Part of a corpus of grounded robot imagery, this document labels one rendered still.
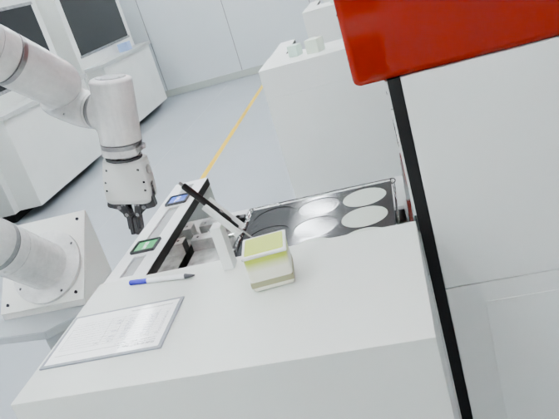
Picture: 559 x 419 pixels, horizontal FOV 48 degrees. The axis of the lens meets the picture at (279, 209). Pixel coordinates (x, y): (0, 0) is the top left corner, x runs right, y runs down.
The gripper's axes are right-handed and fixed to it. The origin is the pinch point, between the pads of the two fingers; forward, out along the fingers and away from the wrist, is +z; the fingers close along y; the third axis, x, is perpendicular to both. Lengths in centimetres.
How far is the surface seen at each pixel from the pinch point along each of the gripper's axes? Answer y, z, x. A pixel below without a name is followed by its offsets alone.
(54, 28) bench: 294, 18, -565
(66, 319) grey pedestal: 21.3, 24.8, -0.4
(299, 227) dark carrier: -34.2, 5.0, -7.7
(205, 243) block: -11.7, 10.0, -10.5
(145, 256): -3.0, 5.4, 4.9
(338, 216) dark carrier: -42.9, 3.0, -9.0
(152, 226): 1.0, 6.1, -11.7
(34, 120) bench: 246, 78, -398
